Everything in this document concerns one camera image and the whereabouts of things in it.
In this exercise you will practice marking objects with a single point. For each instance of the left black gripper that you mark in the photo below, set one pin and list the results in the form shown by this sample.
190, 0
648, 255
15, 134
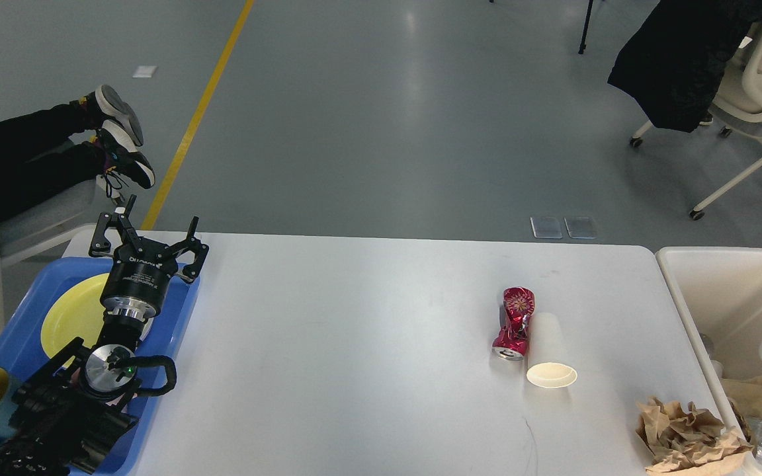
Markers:
139, 284

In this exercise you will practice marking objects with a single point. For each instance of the yellow plastic plate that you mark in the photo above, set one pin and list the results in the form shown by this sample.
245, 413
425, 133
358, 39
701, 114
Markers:
77, 313

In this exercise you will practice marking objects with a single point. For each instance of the brown paper ball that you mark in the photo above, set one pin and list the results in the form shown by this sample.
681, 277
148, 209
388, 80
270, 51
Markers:
689, 441

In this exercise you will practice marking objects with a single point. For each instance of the red snack wrapper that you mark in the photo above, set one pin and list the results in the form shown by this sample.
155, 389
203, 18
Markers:
513, 339

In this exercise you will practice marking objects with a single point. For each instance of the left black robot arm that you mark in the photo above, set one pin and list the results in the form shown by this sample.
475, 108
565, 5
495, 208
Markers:
71, 412

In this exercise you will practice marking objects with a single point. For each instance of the pale green plate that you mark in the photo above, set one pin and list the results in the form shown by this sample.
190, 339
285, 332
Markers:
149, 327

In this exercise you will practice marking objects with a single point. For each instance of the white plastic bin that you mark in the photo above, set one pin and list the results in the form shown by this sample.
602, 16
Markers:
718, 293

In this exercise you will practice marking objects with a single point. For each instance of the grey office chair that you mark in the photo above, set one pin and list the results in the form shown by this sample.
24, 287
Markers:
43, 227

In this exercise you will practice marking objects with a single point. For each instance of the person in black clothes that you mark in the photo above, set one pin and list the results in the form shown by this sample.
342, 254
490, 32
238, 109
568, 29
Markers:
46, 152

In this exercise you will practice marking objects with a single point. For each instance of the right floor plate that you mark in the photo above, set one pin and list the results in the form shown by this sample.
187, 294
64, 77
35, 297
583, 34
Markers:
581, 228

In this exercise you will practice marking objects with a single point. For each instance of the floor plate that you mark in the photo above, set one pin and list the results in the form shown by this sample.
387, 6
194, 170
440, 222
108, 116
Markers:
581, 228
546, 228

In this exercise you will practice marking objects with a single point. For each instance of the left floor plate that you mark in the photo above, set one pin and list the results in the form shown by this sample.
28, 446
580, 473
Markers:
546, 228

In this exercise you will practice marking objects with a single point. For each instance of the black jacket on chair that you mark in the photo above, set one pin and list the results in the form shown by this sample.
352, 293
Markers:
674, 64

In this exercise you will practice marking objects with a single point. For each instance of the black stand leg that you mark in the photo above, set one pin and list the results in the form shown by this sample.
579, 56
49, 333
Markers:
585, 30

